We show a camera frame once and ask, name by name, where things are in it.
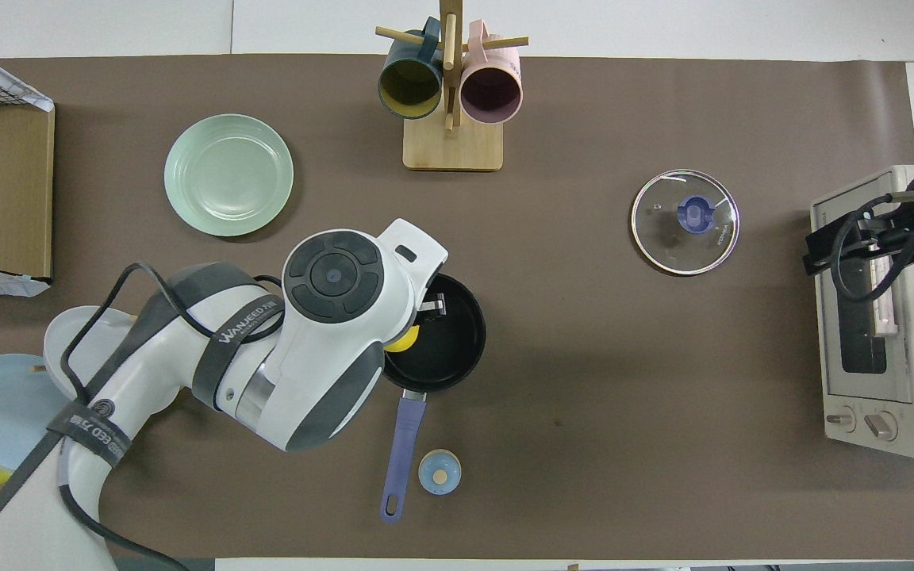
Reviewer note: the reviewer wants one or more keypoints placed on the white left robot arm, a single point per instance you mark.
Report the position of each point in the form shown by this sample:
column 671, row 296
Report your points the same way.
column 330, row 341

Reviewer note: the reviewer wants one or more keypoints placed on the wooden mug tree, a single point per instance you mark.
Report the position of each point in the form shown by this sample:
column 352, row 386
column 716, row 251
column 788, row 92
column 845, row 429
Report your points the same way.
column 452, row 151

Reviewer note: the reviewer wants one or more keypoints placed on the dark teal mug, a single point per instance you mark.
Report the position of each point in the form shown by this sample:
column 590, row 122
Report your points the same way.
column 409, row 87

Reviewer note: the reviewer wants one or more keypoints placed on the mint green plate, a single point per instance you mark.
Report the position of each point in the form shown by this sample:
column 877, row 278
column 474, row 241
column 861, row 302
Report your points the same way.
column 227, row 174

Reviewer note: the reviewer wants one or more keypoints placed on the yellow pepper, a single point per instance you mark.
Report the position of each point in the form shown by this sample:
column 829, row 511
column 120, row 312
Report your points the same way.
column 403, row 342

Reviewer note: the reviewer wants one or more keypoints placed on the white plate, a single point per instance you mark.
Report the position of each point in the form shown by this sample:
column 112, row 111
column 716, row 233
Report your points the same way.
column 108, row 321

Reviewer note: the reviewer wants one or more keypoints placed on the glass lid blue knob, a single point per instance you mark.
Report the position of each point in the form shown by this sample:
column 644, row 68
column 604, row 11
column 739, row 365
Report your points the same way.
column 667, row 238

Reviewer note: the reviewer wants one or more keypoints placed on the pink ribbed mug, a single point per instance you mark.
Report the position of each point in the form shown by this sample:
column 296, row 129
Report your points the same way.
column 491, row 91

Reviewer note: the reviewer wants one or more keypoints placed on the brown table mat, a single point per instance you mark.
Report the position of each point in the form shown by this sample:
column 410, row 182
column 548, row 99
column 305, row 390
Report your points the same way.
column 584, row 436

